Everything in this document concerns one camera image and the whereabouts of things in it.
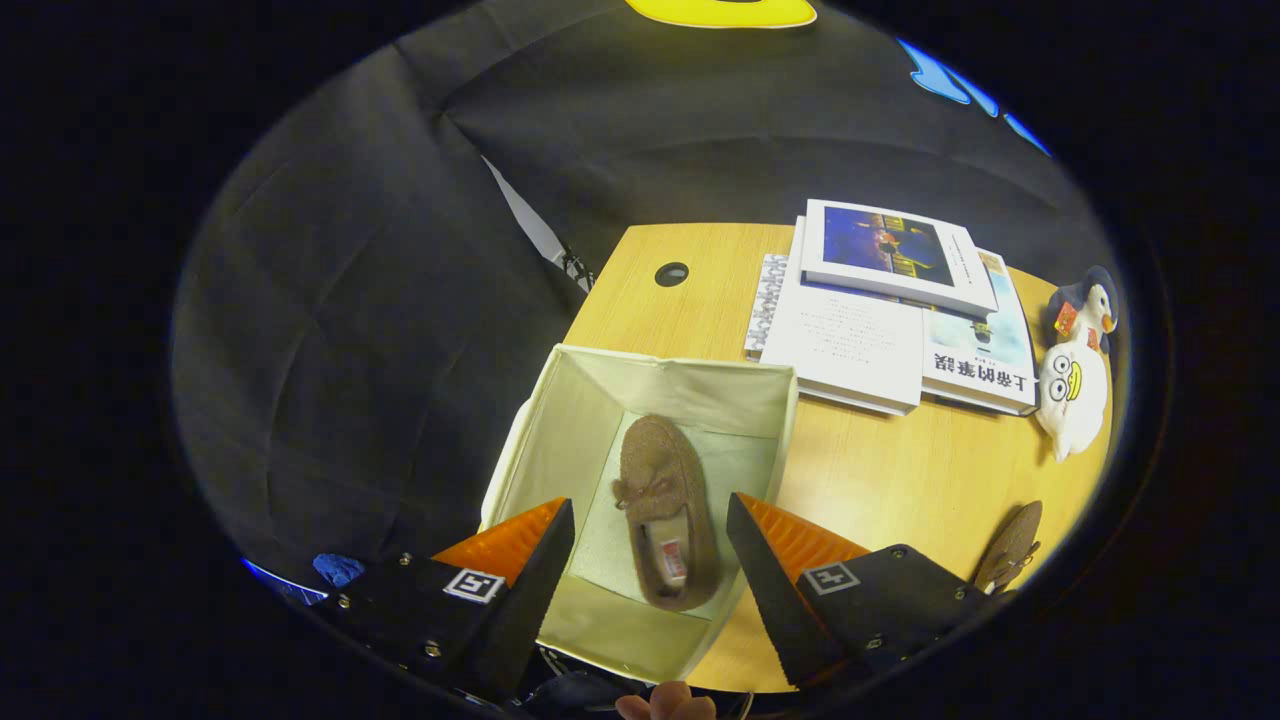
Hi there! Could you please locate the speckled black white book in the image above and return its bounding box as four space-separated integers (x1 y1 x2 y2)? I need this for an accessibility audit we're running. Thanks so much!
744 253 792 362

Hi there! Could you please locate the white seal plush toy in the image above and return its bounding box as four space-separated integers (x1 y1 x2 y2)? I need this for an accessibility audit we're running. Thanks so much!
1035 340 1112 464

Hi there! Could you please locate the thick white book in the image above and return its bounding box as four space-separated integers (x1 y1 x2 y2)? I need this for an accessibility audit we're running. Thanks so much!
757 215 927 417

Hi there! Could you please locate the small white night-photo book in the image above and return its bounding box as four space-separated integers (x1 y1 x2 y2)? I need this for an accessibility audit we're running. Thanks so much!
800 198 1000 320

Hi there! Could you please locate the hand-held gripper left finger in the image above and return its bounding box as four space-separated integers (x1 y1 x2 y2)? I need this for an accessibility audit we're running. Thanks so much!
320 498 576 701

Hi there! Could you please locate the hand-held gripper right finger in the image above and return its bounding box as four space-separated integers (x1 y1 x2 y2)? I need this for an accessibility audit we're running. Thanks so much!
727 492 991 689

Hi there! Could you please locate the penguin plush toy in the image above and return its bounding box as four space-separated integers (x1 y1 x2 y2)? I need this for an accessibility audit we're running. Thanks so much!
1047 265 1121 354

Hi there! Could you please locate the blue crumpled cloth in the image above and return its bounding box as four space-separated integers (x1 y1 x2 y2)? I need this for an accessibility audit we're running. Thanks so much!
312 552 367 589

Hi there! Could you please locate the green fabric storage box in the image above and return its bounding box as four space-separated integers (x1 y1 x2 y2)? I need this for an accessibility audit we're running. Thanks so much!
478 343 801 687

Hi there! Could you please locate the brown fuzzy shoe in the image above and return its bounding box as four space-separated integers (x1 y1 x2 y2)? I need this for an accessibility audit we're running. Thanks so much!
972 500 1044 594
612 415 723 613

